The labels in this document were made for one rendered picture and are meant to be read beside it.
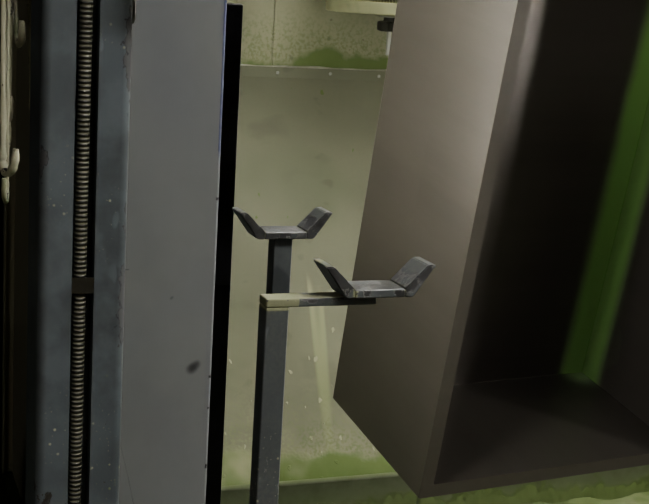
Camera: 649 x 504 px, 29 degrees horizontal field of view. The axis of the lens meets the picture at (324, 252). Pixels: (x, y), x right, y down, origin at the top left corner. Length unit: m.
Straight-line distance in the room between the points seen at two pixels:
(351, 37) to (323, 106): 0.21
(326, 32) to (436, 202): 1.42
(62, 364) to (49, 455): 0.07
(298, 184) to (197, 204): 1.87
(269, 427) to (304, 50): 2.61
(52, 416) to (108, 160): 0.18
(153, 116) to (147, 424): 0.35
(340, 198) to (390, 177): 1.09
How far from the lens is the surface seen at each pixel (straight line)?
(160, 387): 1.44
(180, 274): 1.41
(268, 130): 3.30
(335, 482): 3.03
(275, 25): 3.37
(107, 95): 0.85
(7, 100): 1.39
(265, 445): 0.85
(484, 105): 1.94
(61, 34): 0.84
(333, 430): 3.06
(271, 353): 0.83
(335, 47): 3.43
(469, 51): 1.99
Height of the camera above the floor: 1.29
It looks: 11 degrees down
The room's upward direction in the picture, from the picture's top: 3 degrees clockwise
